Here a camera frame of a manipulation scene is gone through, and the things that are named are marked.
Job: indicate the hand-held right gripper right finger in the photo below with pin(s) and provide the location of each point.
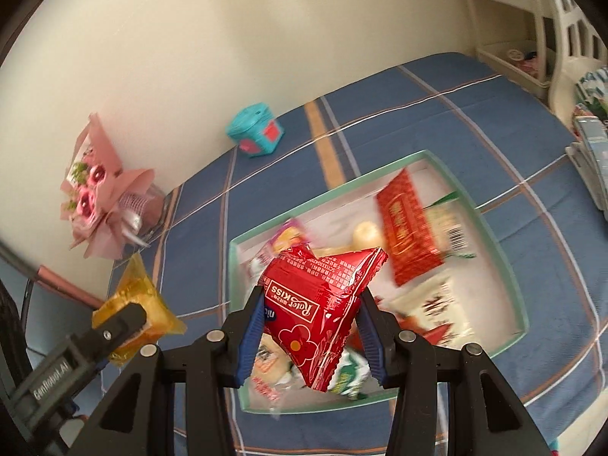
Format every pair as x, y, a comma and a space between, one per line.
373, 342

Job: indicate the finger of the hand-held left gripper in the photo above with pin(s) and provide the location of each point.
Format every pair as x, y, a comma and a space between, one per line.
123, 323

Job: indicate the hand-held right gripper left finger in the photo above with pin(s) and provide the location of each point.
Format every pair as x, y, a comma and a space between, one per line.
251, 337

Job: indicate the clear steamed bun packet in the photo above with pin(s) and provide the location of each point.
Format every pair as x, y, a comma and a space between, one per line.
268, 365

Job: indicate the yellow cake packet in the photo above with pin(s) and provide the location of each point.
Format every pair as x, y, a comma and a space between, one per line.
142, 294

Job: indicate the green white milk packet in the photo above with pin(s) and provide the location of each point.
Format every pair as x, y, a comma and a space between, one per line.
351, 370

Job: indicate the red flower-print snack packet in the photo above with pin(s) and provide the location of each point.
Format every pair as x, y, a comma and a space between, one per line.
323, 308

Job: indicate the white nut snack packet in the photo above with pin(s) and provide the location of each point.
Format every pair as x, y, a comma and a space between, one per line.
437, 304

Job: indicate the pink cake roll packet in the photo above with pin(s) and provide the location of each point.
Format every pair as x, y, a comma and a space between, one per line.
285, 237

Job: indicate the round white pastry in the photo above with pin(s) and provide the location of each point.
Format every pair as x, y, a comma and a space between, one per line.
365, 235

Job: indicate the red patterned packet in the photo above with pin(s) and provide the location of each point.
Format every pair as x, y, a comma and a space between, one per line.
406, 228

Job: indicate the teal rimmed white tray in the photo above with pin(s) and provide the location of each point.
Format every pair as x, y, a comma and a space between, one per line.
475, 270

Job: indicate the green foil snack packet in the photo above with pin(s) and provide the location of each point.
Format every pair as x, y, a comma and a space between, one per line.
449, 228

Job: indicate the clear glass vase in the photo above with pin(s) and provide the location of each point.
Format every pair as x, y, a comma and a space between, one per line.
152, 209

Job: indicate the pink flower bouquet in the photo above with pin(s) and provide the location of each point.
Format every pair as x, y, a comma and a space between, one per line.
102, 190

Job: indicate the small teal box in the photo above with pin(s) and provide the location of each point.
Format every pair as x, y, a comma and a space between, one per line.
254, 128

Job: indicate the blue plaid tablecloth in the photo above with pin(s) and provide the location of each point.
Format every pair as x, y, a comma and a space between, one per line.
380, 118

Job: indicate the white storage basket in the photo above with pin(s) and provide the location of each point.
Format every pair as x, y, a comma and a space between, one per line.
498, 57

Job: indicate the white plastic chair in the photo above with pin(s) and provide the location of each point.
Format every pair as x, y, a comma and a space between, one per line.
570, 33

